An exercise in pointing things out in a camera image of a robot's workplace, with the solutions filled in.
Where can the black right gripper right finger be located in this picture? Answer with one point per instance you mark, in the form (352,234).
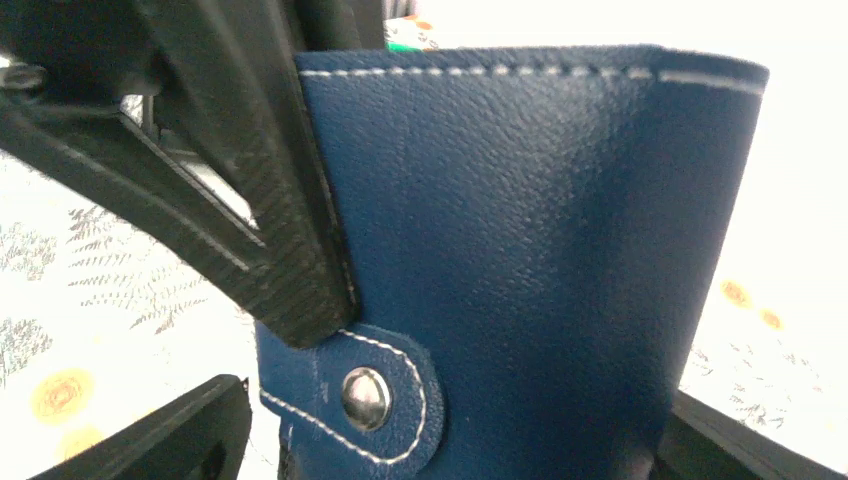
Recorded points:
(701,443)

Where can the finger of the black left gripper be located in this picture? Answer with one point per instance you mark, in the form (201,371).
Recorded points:
(188,119)

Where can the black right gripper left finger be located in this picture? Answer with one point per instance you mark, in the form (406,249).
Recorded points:
(202,434)

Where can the blue leather card holder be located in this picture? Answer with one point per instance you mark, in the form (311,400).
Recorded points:
(533,233)

